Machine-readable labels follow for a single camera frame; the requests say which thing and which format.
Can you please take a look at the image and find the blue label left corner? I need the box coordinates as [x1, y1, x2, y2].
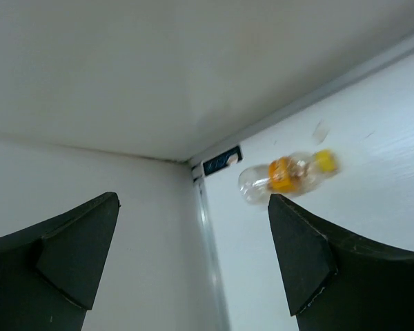
[202, 146, 243, 177]

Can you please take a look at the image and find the clear bottle yellow cap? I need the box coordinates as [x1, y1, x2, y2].
[238, 149, 340, 205]

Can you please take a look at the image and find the aluminium frame rail left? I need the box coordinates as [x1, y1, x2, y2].
[191, 163, 230, 330]

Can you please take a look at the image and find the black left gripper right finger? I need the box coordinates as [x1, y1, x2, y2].
[268, 194, 414, 330]

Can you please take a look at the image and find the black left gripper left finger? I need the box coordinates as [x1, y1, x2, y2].
[0, 192, 120, 330]

